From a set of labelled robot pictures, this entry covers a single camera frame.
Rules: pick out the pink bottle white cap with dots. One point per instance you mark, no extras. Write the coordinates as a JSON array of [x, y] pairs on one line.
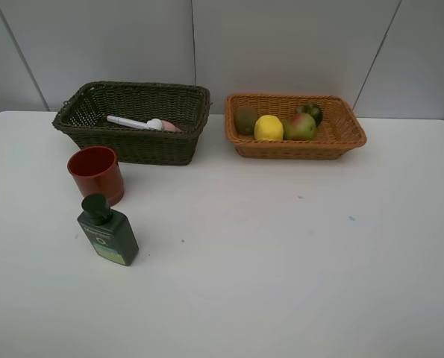
[[161, 125]]

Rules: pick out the yellow lemon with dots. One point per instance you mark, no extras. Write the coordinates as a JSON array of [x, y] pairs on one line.
[[268, 128]]

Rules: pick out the red plastic cup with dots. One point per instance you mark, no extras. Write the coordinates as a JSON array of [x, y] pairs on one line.
[[96, 170]]

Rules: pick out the dark brown wicker basket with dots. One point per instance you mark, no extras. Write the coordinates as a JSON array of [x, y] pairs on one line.
[[84, 119]]

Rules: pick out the brown kiwi fruit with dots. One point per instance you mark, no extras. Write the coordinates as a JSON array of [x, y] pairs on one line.
[[245, 118]]

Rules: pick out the white pink-tipped marker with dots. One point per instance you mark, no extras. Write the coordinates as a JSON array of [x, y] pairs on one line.
[[127, 122]]

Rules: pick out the orange wicker basket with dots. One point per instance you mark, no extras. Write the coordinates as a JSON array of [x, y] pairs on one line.
[[338, 133]]

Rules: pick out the green red pear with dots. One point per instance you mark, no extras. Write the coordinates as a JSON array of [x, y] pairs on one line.
[[302, 127]]

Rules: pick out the dark mangosteen fruit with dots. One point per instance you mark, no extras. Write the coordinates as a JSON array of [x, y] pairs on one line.
[[313, 110]]

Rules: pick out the dark green pump bottle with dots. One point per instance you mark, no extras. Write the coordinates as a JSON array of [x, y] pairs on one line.
[[108, 230]]

